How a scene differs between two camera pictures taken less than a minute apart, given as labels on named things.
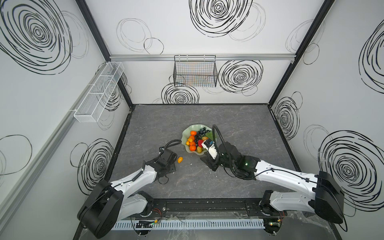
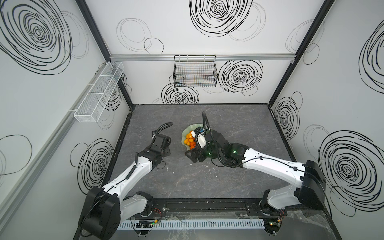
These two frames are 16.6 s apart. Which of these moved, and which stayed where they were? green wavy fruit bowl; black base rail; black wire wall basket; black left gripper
Moved: black left gripper
Stayed: black base rail; black wire wall basket; green wavy fruit bowl
